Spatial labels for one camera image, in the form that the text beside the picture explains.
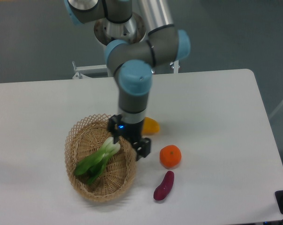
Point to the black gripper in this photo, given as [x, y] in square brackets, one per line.
[132, 132]

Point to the green bok choy vegetable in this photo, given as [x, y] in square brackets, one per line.
[94, 164]

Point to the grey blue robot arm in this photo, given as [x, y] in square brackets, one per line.
[131, 62]

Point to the woven wicker basket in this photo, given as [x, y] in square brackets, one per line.
[85, 138]

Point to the yellow mango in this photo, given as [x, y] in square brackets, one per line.
[150, 126]

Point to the orange tangerine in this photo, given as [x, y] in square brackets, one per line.
[170, 156]

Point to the purple sweet potato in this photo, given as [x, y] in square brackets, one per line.
[162, 191]

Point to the white metal frame bracket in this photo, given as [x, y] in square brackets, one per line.
[100, 71]

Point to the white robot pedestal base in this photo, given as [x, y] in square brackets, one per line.
[109, 34]

